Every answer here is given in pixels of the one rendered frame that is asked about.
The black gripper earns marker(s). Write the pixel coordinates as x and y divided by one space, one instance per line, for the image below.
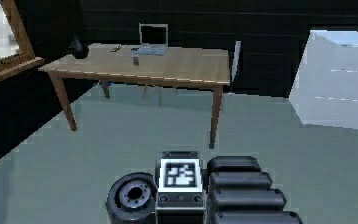
132 196

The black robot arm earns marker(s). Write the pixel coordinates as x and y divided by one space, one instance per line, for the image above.
240 193

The black round vase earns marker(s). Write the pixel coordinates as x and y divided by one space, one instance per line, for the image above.
77 48

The brown wooden table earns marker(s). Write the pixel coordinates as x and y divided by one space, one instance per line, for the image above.
160 66

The small dark remote control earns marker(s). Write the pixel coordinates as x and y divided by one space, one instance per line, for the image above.
135 61

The small dark flat object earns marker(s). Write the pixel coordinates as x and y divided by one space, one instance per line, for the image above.
115 49

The grey open laptop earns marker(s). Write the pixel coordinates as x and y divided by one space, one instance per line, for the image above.
153 43

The wooden framed window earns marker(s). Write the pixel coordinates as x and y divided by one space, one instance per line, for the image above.
7 43

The pale grey chest of drawers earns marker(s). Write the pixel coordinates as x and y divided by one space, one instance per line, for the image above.
337 80

